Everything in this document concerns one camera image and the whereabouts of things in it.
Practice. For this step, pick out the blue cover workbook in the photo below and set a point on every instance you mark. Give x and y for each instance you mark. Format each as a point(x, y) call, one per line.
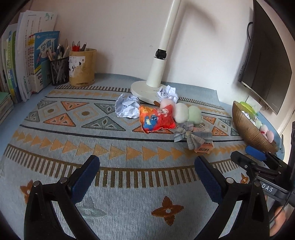
point(39, 63)

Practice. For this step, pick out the small orange packet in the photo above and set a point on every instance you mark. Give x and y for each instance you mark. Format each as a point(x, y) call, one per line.
point(205, 148)

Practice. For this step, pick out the person's hand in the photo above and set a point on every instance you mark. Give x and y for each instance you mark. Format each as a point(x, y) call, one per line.
point(280, 218)

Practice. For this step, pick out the brown ribbed bowl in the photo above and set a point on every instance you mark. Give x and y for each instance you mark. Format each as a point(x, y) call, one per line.
point(249, 132)

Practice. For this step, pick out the white desk lamp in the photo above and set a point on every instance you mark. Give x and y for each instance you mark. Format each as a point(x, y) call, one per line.
point(146, 90)

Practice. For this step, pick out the white paper book stack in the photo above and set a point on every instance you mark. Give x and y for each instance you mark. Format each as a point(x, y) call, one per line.
point(15, 43)

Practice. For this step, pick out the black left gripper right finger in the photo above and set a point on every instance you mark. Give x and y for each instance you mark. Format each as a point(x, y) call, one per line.
point(252, 220)

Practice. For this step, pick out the plaid fabric bow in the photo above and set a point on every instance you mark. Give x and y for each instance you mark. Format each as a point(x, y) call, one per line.
point(195, 136)

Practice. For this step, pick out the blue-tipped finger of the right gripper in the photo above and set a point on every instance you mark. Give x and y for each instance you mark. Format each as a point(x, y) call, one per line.
point(269, 159)

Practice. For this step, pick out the small paper ball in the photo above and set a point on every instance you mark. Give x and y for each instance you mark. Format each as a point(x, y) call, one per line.
point(127, 106)

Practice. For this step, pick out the yellow cylindrical pen holder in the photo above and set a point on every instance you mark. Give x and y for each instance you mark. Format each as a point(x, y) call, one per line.
point(82, 67)

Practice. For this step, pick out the green books pile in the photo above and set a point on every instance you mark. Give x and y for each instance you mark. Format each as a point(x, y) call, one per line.
point(6, 105)

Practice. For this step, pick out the black mesh pencil cup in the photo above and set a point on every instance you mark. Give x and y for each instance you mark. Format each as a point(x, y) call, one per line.
point(59, 66)

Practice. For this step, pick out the black wall monitor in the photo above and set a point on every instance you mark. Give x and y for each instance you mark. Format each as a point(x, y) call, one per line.
point(267, 70)

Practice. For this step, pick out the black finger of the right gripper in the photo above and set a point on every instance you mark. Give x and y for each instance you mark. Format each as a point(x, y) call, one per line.
point(251, 166)

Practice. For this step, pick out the orange snack bag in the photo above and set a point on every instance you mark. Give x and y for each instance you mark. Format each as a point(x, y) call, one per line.
point(153, 118)

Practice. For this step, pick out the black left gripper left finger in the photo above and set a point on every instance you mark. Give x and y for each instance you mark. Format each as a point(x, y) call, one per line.
point(41, 221)

